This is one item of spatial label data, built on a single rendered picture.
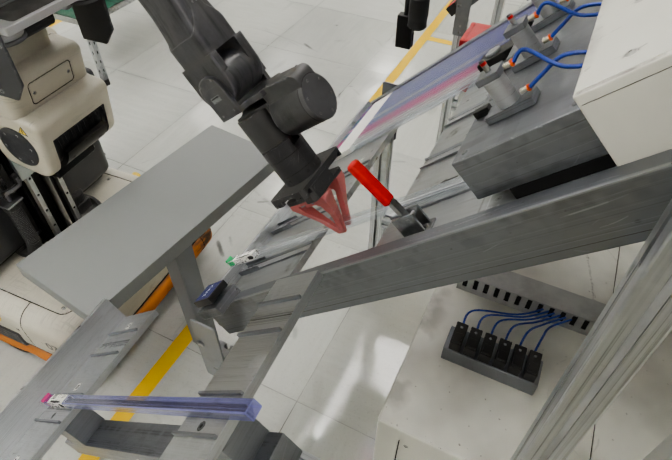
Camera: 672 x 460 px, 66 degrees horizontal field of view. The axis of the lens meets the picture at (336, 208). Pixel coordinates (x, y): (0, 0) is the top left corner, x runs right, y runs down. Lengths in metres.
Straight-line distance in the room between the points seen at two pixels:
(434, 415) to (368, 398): 0.70
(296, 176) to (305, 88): 0.12
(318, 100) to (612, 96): 0.32
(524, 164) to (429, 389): 0.54
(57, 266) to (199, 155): 0.43
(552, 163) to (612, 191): 0.06
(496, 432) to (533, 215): 0.53
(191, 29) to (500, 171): 0.37
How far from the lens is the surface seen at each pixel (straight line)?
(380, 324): 1.74
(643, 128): 0.44
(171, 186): 1.33
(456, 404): 0.94
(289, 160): 0.66
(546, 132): 0.47
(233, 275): 0.94
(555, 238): 0.49
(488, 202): 0.54
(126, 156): 2.50
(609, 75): 0.43
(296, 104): 0.60
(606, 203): 0.46
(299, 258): 0.79
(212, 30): 0.65
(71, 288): 1.19
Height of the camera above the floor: 1.45
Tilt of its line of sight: 44 degrees down
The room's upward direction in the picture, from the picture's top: straight up
